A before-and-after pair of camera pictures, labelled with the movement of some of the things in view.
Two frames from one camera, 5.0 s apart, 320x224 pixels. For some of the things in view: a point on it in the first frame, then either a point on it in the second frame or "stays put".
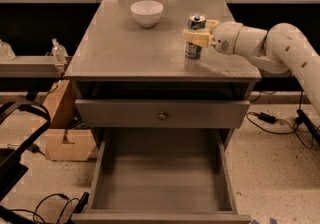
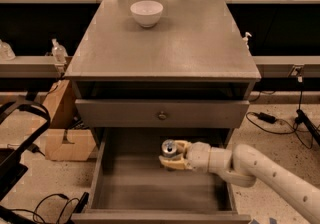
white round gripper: [226, 37] -> [199, 155]
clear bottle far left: [6, 52] stays put
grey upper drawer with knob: [161, 114] stays put
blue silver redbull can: [196, 21] -> [169, 148]
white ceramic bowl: [147, 12] stays put
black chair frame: [11, 164] stays put
